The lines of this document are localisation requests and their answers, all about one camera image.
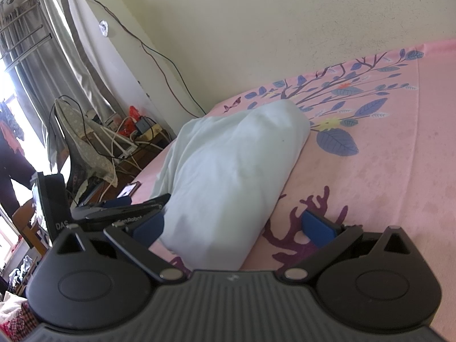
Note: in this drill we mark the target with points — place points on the white small garment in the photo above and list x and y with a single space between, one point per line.
224 175

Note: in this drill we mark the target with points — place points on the pink floral bed sheet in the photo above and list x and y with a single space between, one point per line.
380 154

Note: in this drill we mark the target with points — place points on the round white wall fitting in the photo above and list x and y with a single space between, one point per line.
104 28

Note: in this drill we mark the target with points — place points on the smartphone on bed edge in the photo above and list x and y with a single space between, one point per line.
129 189

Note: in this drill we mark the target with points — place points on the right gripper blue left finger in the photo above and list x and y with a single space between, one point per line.
134 239

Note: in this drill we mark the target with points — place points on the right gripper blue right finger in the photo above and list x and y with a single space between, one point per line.
332 241

